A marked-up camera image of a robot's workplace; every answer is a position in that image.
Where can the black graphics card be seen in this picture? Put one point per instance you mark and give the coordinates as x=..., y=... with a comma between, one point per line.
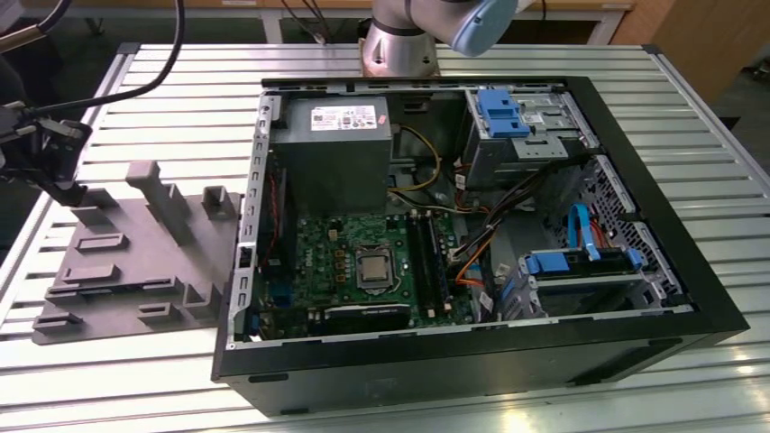
x=361, y=318

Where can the metal drive cage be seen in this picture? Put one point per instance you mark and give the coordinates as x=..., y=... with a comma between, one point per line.
x=541, y=151

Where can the thin metal locking lever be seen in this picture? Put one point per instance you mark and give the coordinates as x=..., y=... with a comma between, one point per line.
x=398, y=282

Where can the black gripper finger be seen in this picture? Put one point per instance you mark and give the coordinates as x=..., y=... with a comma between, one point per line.
x=70, y=162

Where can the hard disk in blue carrier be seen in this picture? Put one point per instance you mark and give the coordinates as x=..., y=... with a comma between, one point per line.
x=548, y=264

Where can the metal disk bay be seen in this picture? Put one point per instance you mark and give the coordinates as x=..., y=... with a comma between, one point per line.
x=590, y=282

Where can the grey power supply unit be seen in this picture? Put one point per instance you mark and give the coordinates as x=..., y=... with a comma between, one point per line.
x=325, y=171

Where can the silver CPU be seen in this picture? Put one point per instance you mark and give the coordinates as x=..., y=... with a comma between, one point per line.
x=374, y=267

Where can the black RAM slot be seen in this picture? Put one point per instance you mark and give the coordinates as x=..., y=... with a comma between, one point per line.
x=421, y=270

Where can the green motherboard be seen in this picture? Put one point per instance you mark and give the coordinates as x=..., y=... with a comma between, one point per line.
x=319, y=234

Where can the grey parts rack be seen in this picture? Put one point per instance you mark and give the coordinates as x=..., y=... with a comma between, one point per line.
x=150, y=252

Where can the brown wooden cabinet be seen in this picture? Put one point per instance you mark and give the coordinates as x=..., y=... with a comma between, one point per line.
x=710, y=36

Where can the black PC case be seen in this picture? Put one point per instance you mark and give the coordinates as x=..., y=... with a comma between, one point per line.
x=421, y=374

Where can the blue plastic drive latch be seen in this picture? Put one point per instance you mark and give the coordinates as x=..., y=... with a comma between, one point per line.
x=499, y=113

